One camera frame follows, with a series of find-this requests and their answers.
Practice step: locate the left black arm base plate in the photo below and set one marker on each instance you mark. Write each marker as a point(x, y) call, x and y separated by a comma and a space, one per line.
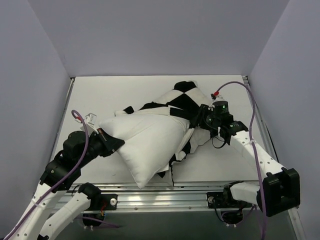
point(104, 202)

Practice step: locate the black white checkered pillowcase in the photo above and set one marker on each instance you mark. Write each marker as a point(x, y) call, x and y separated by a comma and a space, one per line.
point(183, 101)

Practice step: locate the aluminium rail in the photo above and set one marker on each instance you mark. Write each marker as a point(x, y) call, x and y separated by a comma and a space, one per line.
point(262, 135)
point(69, 92)

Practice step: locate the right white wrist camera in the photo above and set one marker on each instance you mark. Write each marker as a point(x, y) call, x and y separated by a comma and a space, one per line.
point(216, 96)

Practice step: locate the aluminium front rail frame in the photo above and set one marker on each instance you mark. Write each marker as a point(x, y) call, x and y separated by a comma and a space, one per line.
point(160, 197)

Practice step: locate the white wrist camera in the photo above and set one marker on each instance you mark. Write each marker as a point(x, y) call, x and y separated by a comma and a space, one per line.
point(216, 96)
point(90, 120)

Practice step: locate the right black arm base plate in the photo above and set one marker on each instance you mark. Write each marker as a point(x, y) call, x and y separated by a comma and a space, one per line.
point(216, 200)

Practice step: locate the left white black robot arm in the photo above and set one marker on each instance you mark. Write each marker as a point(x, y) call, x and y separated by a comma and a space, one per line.
point(38, 222)

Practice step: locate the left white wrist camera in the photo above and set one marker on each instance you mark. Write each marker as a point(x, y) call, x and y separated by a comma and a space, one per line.
point(90, 120)

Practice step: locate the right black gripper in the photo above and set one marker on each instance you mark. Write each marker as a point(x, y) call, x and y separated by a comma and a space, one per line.
point(200, 115)

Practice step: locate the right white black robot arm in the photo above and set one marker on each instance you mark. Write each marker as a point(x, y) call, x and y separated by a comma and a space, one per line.
point(278, 188)

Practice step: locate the right side aluminium rail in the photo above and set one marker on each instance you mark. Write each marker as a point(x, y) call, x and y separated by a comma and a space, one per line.
point(262, 135)

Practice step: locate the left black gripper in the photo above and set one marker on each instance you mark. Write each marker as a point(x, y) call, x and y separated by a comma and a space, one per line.
point(110, 144)

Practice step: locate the white pillow insert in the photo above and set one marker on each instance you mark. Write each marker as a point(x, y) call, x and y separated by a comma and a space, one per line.
point(151, 140)

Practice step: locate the left side aluminium rail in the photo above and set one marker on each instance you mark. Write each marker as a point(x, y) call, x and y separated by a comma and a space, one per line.
point(69, 92)

